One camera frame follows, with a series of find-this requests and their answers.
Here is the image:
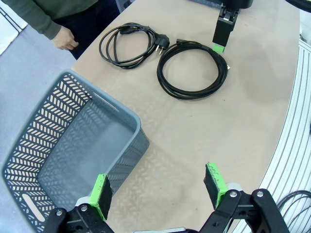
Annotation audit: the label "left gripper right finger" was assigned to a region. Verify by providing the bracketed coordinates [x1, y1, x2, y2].
[199, 163, 291, 233]

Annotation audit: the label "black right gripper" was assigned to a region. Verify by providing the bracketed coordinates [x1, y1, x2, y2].
[212, 0, 255, 54]

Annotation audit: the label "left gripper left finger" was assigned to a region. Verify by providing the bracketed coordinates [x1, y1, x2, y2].
[43, 173, 118, 233]

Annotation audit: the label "black power cable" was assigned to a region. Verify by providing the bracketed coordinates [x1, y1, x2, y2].
[99, 22, 171, 70]

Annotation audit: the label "thick black cable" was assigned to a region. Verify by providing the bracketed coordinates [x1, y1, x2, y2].
[156, 38, 232, 100]

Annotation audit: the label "person's right forearm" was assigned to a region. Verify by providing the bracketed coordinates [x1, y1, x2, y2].
[6, 0, 63, 41]

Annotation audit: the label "person's right hand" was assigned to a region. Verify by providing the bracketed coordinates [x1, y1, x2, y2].
[52, 25, 80, 51]

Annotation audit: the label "gray plastic lattice basket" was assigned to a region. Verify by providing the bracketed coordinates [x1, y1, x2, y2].
[1, 68, 150, 232]

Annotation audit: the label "black braided right arm sleeve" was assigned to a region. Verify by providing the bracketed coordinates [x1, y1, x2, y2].
[286, 0, 311, 12]

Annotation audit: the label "person in green sweater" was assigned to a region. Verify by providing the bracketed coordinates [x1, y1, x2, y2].
[31, 0, 122, 61]

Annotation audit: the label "white backdrop screen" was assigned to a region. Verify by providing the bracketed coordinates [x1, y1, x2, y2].
[0, 8, 29, 55]

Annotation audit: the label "thin black loose cables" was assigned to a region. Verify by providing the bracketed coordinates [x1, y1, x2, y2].
[276, 190, 311, 233]

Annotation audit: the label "aluminium table frame rail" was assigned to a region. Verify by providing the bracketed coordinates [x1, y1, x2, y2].
[232, 38, 311, 233]

